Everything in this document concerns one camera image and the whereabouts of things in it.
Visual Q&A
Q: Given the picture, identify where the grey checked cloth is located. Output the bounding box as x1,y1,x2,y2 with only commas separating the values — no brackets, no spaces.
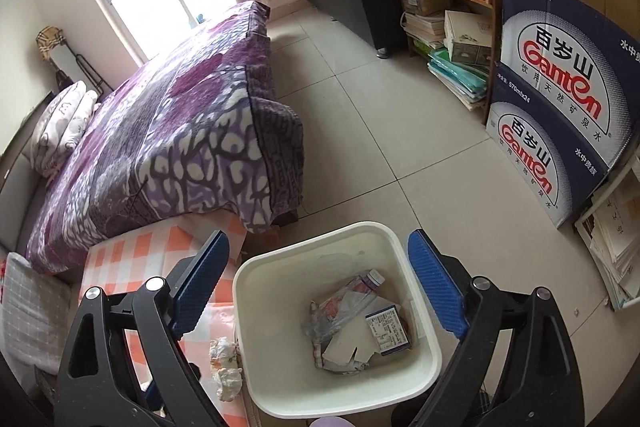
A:
0,252,77,375

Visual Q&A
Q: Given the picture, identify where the dark headboard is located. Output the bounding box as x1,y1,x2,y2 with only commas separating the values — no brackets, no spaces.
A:
0,91,57,258

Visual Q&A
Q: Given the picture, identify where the white patterned pillow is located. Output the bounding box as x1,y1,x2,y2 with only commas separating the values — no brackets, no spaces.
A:
30,79,102,178

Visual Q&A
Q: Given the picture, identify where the black ottoman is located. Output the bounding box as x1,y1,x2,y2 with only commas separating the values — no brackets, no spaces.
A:
302,0,407,54

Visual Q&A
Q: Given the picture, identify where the orange checkered tablecloth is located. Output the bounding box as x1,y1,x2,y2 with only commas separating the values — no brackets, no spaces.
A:
82,217,251,427

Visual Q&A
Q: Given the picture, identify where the stack of papers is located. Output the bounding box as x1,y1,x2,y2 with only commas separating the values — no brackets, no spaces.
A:
574,167,640,310

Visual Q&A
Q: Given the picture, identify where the plaid scarf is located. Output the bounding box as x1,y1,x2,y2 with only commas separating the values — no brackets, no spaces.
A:
35,26,67,62

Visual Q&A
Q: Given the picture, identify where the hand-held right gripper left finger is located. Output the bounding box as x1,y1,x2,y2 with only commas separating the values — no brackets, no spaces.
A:
55,231,231,427

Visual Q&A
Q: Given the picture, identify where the white drawer box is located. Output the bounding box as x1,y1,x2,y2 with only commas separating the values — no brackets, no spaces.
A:
443,9,494,66

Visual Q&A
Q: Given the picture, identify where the crumpled printed tissue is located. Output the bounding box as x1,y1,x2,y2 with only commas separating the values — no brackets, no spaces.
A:
209,336,247,401

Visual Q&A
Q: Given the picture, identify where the stack of green folders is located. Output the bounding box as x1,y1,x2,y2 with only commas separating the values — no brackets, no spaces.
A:
426,48,489,111

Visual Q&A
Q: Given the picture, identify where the large water bottle carton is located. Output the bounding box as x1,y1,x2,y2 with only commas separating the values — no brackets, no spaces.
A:
500,0,640,168

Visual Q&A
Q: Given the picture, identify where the small water bottle carton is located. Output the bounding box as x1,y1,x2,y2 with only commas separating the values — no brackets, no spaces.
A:
485,62,612,229

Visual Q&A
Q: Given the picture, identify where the clear plastic bottle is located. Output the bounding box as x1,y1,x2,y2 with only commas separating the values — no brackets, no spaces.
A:
301,269,387,350

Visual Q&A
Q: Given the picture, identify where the white trash bin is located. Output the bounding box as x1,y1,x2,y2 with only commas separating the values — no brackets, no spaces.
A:
232,221,442,419

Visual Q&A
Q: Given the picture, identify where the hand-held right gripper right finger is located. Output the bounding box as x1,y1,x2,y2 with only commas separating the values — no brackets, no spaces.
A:
407,229,586,427

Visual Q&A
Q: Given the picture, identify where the blue and white carton box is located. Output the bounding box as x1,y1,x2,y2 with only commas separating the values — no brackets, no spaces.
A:
320,297,417,373

